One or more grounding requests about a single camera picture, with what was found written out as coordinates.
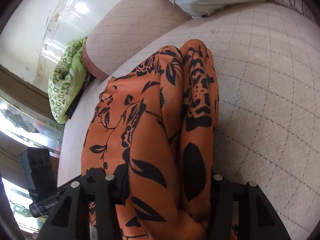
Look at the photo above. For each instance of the black cloth under pillow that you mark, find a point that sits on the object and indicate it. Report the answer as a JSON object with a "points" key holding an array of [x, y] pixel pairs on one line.
{"points": [[71, 109]]}

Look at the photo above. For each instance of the pink maroon bolster pillow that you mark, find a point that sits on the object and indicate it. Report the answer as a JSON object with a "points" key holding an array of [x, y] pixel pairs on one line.
{"points": [[125, 30]]}

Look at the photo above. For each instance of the green white patterned pillow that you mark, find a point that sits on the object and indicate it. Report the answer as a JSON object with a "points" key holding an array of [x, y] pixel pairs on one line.
{"points": [[66, 80]]}

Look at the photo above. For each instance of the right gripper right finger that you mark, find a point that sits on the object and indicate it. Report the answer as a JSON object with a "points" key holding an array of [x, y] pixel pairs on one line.
{"points": [[243, 207]]}

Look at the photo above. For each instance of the orange black floral blouse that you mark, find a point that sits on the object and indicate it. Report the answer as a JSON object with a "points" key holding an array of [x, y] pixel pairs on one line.
{"points": [[153, 129]]}

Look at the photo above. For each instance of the wooden door with stained glass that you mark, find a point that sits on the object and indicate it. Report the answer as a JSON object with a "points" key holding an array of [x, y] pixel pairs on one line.
{"points": [[26, 121]]}

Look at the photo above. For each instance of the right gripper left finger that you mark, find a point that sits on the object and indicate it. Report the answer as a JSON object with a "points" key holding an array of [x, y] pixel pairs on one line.
{"points": [[68, 207]]}

